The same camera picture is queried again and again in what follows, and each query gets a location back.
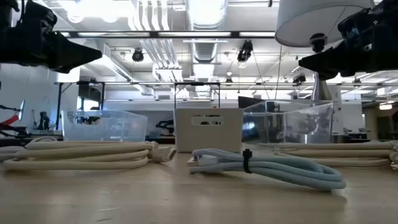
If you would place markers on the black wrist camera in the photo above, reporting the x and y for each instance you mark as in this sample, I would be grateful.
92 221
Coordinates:
38 15
360 25

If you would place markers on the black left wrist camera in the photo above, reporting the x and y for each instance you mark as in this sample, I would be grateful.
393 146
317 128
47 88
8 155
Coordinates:
38 15

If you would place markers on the large clear plastic bin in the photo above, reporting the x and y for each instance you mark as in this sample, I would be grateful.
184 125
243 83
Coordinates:
289 124

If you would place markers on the black table frame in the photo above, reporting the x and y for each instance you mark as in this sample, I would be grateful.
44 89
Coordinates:
31 141

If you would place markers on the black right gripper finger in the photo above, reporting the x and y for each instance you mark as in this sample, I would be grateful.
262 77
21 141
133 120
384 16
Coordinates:
329 62

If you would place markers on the small clear plastic bin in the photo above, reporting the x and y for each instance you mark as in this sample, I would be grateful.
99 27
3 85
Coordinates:
105 127

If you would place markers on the tilted background screen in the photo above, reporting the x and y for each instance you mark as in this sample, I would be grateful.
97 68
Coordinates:
21 109

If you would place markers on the red background object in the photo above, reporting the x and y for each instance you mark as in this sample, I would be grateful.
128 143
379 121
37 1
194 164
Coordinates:
11 120

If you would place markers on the black ceiling spotlight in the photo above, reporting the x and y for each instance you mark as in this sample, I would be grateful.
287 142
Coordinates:
137 55
299 78
245 51

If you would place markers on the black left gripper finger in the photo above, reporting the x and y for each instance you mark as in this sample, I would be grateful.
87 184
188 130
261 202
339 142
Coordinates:
74 54

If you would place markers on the black background workbench frame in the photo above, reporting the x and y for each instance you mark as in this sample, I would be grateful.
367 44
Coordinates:
124 83

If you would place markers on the silver lamp stand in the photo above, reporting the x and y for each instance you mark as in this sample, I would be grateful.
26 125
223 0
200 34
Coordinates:
320 90

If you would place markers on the black background monitor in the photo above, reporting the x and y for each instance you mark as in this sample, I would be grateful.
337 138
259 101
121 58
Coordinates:
247 102

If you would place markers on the black overhead beam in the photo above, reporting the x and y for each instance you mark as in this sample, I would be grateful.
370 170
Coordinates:
155 34

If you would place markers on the glowing wall light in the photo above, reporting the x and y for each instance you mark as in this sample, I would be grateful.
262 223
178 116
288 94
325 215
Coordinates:
385 106

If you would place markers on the black background robot arm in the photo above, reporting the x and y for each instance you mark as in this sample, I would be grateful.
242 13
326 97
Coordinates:
164 125
44 120

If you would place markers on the white plastic bin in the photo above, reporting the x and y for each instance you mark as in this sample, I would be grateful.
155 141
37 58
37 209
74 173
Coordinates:
208 137

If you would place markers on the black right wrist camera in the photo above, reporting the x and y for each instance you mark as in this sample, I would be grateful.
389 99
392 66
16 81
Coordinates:
360 25

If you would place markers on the silver ceiling duct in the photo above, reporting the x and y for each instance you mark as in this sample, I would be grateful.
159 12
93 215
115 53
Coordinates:
205 53

